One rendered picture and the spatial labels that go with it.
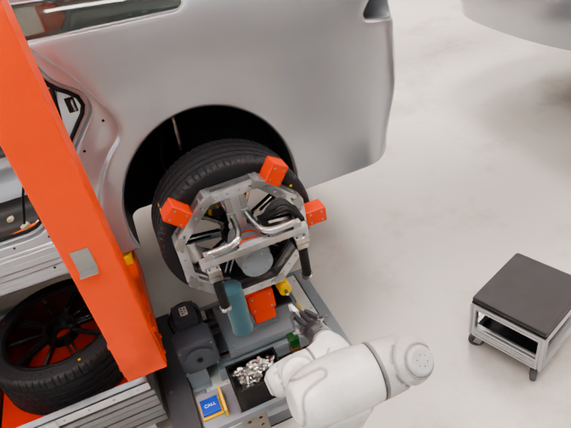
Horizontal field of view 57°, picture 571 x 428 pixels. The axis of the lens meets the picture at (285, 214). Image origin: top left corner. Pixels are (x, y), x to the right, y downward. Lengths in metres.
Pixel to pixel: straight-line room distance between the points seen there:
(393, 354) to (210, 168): 1.14
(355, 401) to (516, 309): 1.49
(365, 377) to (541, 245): 2.38
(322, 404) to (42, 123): 1.06
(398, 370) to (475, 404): 1.48
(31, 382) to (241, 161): 1.27
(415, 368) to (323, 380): 0.19
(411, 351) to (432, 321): 1.75
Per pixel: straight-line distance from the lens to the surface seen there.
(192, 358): 2.46
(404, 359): 1.15
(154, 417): 2.58
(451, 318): 2.92
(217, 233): 2.20
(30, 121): 1.62
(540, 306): 2.56
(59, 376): 2.47
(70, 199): 1.73
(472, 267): 3.20
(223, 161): 2.05
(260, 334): 2.62
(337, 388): 1.12
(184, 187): 2.04
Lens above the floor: 2.16
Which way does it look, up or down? 36 degrees down
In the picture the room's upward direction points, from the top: 11 degrees counter-clockwise
